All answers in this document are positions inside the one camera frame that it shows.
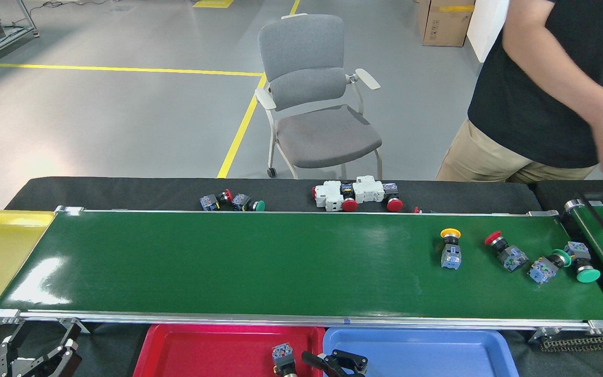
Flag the white circuit breaker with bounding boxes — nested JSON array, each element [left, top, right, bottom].
[[353, 175, 385, 205], [312, 181, 344, 213]]

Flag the green mushroom button switch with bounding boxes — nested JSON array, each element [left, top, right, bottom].
[[565, 241, 601, 284], [232, 194, 266, 212]]

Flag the blue plastic tray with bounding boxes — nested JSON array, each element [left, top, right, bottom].
[[322, 327, 519, 377]]

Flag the long green conveyor belt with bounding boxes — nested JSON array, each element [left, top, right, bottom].
[[0, 205, 603, 336]]

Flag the red plastic tray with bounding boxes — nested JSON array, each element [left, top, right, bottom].
[[133, 325, 326, 377]]

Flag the person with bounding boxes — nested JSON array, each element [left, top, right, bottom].
[[436, 0, 603, 206]]

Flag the grey office chair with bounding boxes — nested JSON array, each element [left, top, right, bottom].
[[255, 13, 384, 180]]

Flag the cardboard box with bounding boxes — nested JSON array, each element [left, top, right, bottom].
[[417, 0, 476, 48]]

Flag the black drive chain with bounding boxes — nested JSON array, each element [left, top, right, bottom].
[[540, 332, 603, 352]]

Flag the aluminium frame rack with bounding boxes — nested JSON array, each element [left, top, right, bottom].
[[0, 0, 40, 70]]

